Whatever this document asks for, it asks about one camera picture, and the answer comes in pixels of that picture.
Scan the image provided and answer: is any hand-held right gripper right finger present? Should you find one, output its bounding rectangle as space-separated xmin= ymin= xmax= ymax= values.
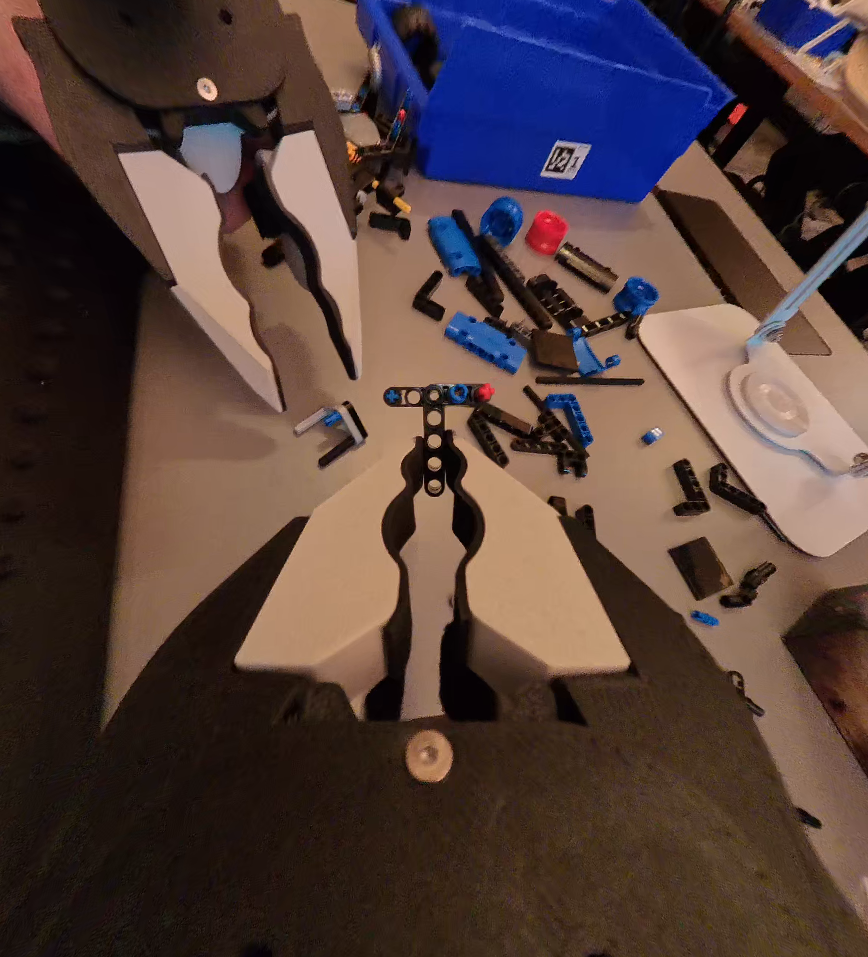
xmin=441 ymin=437 xmax=631 ymax=720

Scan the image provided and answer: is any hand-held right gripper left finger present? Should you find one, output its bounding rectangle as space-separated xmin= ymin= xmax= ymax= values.
xmin=234 ymin=441 xmax=420 ymax=720

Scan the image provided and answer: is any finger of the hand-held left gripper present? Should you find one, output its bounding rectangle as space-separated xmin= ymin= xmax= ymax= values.
xmin=254 ymin=127 xmax=363 ymax=382
xmin=117 ymin=146 xmax=287 ymax=414

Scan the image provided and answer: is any small grey connector with pins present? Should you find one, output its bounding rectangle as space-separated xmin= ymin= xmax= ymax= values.
xmin=295 ymin=401 xmax=369 ymax=470

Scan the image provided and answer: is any black beam assembly with pins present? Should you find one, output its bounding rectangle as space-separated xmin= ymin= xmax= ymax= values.
xmin=385 ymin=383 xmax=496 ymax=497

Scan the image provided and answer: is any grey desk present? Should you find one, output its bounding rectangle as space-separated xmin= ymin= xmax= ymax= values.
xmin=101 ymin=0 xmax=868 ymax=957

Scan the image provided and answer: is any partly built toy truck chassis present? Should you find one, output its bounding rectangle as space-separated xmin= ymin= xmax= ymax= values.
xmin=333 ymin=86 xmax=416 ymax=240

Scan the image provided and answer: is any blue curved panel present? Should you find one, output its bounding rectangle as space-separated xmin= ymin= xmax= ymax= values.
xmin=428 ymin=215 xmax=483 ymax=276

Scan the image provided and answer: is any black triangular beam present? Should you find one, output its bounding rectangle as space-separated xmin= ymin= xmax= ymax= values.
xmin=512 ymin=385 xmax=592 ymax=478

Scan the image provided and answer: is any black flat tile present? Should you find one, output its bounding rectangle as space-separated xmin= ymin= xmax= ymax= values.
xmin=668 ymin=537 xmax=735 ymax=601

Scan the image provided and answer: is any black slim panel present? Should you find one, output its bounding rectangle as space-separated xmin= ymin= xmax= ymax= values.
xmin=452 ymin=209 xmax=506 ymax=319

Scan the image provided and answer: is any black straight beam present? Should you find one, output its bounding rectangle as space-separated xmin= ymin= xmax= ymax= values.
xmin=467 ymin=411 xmax=511 ymax=469
xmin=479 ymin=407 xmax=536 ymax=441

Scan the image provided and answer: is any blue wheel rim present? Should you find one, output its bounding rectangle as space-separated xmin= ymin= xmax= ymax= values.
xmin=613 ymin=277 xmax=659 ymax=317
xmin=479 ymin=196 xmax=526 ymax=246

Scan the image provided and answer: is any blue L-shaped beam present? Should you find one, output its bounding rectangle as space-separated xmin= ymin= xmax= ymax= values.
xmin=544 ymin=392 xmax=595 ymax=442

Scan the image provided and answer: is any blue flat panel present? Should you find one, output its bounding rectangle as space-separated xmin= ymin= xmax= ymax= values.
xmin=445 ymin=312 xmax=528 ymax=373

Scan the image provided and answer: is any black claw connector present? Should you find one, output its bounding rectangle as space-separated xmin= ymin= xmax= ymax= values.
xmin=719 ymin=562 xmax=777 ymax=608

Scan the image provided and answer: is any small red wheel rim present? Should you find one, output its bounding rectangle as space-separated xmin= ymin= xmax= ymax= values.
xmin=525 ymin=211 xmax=569 ymax=257

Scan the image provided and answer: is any black square tile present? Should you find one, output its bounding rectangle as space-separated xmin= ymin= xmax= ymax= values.
xmin=529 ymin=329 xmax=580 ymax=373

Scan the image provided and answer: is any blue fender piece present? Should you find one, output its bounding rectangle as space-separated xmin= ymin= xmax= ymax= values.
xmin=568 ymin=326 xmax=620 ymax=376

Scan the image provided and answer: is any blue storage bin with tag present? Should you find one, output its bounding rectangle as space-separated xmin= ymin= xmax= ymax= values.
xmin=356 ymin=0 xmax=735 ymax=204

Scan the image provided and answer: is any black curved panel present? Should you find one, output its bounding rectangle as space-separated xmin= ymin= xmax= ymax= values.
xmin=555 ymin=243 xmax=619 ymax=293

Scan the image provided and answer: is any black angled long beam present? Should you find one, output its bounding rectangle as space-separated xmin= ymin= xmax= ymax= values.
xmin=568 ymin=310 xmax=644 ymax=341

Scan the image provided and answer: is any white book stand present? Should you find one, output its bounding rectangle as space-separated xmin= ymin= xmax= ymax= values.
xmin=637 ymin=168 xmax=868 ymax=558

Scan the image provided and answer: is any black frame piece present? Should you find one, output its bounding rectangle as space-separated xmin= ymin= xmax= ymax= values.
xmin=527 ymin=275 xmax=584 ymax=326

